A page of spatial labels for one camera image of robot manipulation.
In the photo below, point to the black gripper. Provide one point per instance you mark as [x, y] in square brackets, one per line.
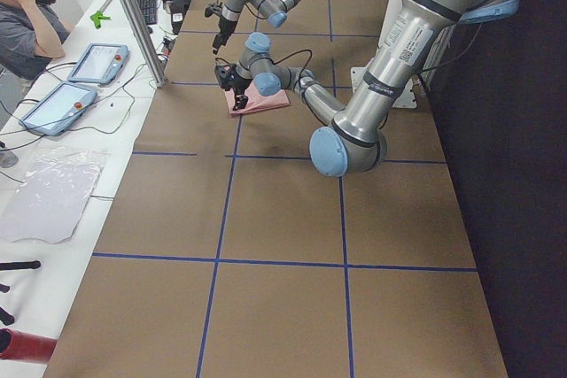
[225, 25]
[239, 84]

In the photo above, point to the pink Snoopy t-shirt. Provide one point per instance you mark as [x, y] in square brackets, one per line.
[257, 102]

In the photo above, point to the black keyboard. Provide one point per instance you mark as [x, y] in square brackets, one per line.
[148, 9]

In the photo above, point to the upper teach pendant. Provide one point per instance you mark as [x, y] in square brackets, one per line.
[99, 64]

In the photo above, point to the teach pendant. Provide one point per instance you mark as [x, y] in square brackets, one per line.
[99, 64]
[59, 109]

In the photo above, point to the green plastic clamp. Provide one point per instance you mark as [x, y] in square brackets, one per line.
[98, 18]

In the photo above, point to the lower teach pendant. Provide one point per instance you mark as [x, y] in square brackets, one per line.
[59, 109]

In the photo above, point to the seated person grey shirt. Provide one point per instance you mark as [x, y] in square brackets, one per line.
[32, 35]

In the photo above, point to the clear plastic bag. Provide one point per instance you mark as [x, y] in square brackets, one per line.
[49, 203]

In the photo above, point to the red cylinder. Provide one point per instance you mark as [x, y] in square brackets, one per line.
[30, 348]

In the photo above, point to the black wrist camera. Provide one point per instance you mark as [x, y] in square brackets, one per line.
[225, 76]
[213, 9]

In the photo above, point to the aluminium frame post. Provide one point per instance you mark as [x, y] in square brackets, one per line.
[140, 32]

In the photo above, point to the black camera tripod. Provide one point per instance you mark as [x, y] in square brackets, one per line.
[7, 318]

